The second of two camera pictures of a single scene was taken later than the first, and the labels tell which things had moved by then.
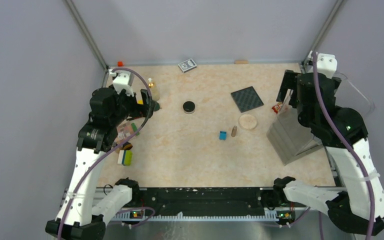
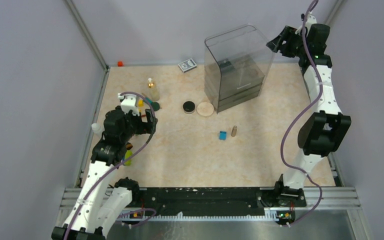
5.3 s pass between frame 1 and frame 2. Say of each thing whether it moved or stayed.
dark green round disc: stayed
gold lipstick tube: stayed
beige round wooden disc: moved
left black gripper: moved
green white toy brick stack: stayed
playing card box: stayed
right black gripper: moved
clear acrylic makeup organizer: moved
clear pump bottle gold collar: stayed
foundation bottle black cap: stayed
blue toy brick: stayed
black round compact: stayed
